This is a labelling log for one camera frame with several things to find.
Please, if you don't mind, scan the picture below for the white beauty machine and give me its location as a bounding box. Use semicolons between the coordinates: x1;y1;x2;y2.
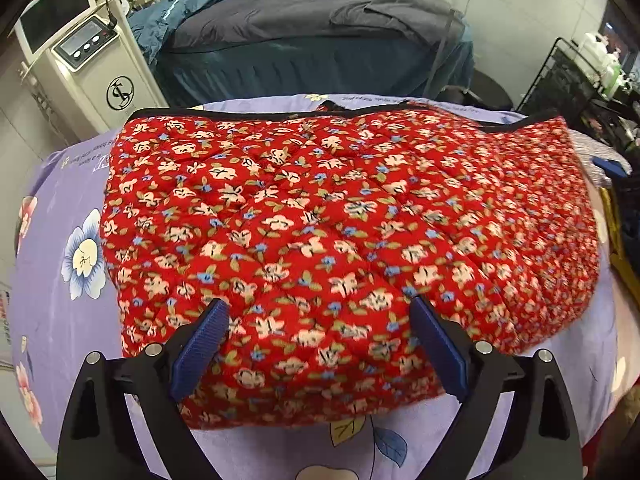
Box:
14;0;171;133

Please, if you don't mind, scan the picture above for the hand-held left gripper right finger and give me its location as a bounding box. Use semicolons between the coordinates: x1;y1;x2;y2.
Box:
410;295;583;480

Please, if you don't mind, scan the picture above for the grey metal pole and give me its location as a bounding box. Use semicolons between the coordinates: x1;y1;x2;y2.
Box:
427;7;458;98

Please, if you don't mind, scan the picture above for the white plastic bottle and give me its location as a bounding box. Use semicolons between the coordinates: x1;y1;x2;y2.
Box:
597;50;626;98
575;32;608;66

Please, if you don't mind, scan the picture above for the black wire rack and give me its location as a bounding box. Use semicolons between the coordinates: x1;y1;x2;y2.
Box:
517;37;640;136

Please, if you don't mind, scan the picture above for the purple floral bed sheet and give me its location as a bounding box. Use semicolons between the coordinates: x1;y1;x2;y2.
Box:
7;92;636;480

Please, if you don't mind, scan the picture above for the red floral quilted garment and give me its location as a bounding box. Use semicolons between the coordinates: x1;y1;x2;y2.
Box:
100;100;601;433

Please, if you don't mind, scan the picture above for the pale pink cloth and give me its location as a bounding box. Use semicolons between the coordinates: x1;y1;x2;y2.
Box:
567;127;632;186

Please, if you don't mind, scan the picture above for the blue massage bed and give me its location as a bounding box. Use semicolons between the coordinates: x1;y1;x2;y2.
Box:
127;0;476;108

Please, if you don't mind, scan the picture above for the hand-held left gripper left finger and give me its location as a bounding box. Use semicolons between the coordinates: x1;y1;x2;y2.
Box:
57;298;230;480

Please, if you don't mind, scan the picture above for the grey blanket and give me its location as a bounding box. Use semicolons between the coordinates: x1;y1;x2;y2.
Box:
170;0;466;53

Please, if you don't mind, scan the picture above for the black round stool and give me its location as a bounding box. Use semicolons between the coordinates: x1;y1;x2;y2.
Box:
440;70;513;111

